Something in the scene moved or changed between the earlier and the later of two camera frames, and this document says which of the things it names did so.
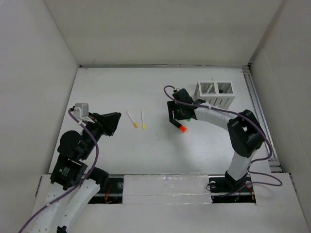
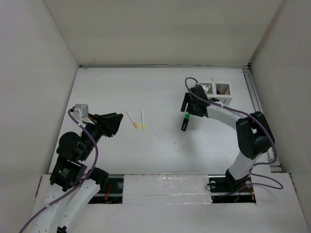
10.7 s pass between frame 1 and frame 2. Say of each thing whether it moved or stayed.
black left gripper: stayed
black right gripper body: moved
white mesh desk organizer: stayed
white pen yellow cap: stayed
